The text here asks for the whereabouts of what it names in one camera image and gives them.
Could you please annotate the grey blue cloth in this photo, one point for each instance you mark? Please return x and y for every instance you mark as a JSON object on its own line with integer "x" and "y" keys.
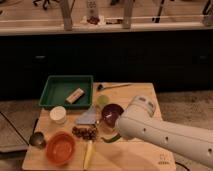
{"x": 87, "y": 117}

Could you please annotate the green lime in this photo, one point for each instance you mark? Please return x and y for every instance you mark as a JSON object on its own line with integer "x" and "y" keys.
{"x": 102, "y": 100}

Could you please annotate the wooden cutting board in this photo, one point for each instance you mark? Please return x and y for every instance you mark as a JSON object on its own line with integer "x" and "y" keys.
{"x": 132, "y": 155}

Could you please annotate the wooden block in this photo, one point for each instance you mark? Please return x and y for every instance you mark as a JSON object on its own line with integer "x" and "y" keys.
{"x": 75, "y": 95}

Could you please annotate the dark red bowl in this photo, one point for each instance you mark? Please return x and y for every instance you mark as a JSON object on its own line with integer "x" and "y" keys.
{"x": 110, "y": 113}

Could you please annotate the green plastic tray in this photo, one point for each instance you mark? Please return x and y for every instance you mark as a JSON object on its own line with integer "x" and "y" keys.
{"x": 59, "y": 87}

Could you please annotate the white paper cup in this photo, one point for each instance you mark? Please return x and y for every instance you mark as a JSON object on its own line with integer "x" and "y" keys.
{"x": 58, "y": 114}

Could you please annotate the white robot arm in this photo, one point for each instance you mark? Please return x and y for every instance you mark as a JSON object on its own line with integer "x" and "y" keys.
{"x": 137, "y": 121}

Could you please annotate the orange bowl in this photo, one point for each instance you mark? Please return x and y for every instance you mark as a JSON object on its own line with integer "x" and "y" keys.
{"x": 60, "y": 148}

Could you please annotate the bunch of dark grapes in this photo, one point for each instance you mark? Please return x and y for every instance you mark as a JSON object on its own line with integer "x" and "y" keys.
{"x": 85, "y": 133}

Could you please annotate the green pepper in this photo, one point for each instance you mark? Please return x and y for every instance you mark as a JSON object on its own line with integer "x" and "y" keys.
{"x": 112, "y": 139}

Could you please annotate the metal ladle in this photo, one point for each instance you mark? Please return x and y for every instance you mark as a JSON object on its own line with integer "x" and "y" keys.
{"x": 37, "y": 138}

